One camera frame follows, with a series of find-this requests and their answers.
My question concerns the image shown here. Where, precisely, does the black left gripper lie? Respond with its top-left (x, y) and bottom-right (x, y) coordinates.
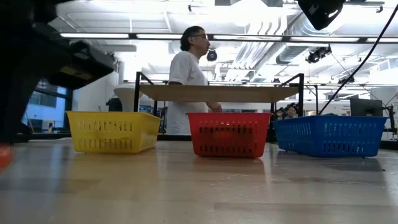
top-left (0, 27), bottom-right (114, 144)

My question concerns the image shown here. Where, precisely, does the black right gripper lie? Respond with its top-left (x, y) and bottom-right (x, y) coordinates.
top-left (297, 0), bottom-right (346, 31)

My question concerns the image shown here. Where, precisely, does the yellow plastic basket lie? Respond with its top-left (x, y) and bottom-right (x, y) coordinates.
top-left (66, 111), bottom-right (162, 154)

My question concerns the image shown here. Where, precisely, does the blue plastic basket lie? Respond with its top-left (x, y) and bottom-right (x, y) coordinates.
top-left (272, 115), bottom-right (389, 158)

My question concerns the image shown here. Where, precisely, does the red plastic basket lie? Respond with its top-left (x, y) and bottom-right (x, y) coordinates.
top-left (186, 112), bottom-right (274, 159)

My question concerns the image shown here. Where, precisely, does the overhead light bar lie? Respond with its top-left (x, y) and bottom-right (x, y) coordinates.
top-left (58, 32), bottom-right (398, 44)

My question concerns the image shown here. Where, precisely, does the black background chair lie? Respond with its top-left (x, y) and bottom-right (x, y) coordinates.
top-left (105, 96), bottom-right (123, 112)

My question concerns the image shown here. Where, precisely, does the dark computer monitor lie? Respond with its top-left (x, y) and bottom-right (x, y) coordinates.
top-left (349, 98), bottom-right (383, 118)

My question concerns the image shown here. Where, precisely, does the person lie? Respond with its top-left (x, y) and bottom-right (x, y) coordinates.
top-left (166, 26), bottom-right (223, 136)
top-left (281, 105), bottom-right (299, 121)

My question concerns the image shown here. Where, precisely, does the black ceiling camera rig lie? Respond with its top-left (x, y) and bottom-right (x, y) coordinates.
top-left (305, 44), bottom-right (333, 65)

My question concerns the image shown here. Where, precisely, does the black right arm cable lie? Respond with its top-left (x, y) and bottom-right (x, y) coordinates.
top-left (318, 4), bottom-right (398, 116)

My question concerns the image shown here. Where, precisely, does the wooden riser shelf black frame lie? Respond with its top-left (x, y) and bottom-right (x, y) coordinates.
top-left (133, 71), bottom-right (318, 118)

